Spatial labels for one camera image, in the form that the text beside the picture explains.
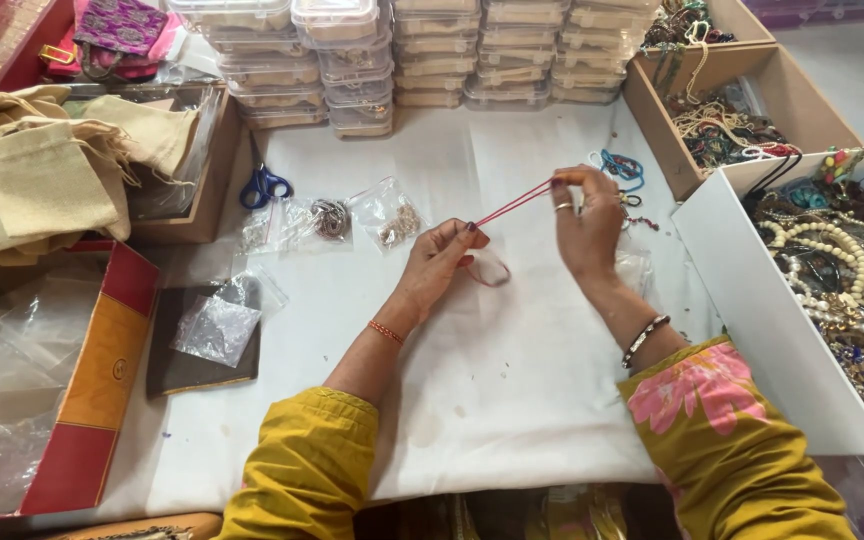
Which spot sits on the person's right hand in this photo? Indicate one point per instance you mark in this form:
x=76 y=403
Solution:
x=593 y=232

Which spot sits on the person's left hand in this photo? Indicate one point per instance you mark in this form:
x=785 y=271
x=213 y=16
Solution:
x=432 y=270

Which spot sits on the small beaded jewellery piece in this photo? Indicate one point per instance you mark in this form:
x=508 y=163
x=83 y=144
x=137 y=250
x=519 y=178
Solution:
x=638 y=219

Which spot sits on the flat clear plastic bag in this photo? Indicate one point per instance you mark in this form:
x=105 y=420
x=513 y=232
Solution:
x=633 y=268

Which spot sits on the zip bag with gold beads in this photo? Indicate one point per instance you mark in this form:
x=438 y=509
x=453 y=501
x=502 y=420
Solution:
x=394 y=223

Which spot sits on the red thread wristband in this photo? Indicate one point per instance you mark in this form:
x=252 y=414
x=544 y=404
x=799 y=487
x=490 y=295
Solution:
x=385 y=332

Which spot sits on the silver bangle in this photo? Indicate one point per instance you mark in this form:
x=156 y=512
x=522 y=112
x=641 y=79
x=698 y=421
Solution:
x=643 y=340

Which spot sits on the white table cloth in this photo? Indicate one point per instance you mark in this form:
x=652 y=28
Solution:
x=507 y=390

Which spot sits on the small clear plastic bag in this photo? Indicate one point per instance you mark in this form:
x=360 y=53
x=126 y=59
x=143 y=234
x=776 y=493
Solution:
x=256 y=289

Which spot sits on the wooden divided box with jewellery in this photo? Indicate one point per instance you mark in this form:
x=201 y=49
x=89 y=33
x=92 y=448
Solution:
x=724 y=112

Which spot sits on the white box with beaded jewellery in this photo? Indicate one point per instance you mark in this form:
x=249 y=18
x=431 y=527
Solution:
x=762 y=315

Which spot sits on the stacks of clear plastic boxes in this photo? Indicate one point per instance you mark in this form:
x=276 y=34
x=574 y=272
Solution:
x=432 y=52

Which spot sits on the crumpled clear plastic bag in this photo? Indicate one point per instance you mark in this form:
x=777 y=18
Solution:
x=214 y=330

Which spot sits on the yellow floral garment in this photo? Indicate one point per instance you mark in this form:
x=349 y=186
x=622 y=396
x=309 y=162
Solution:
x=304 y=465

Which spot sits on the wooden tray with plastic sheet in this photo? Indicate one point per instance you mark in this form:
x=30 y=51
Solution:
x=211 y=180

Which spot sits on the brown fabric pouch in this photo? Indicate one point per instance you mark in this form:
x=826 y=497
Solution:
x=177 y=367

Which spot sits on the purple plastic container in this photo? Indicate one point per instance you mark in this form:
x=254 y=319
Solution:
x=822 y=10

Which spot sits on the red and orange cardboard box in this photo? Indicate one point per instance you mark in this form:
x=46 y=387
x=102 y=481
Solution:
x=102 y=375

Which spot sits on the red box with fabric pouches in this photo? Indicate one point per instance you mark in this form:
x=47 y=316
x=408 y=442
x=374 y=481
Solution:
x=109 y=37

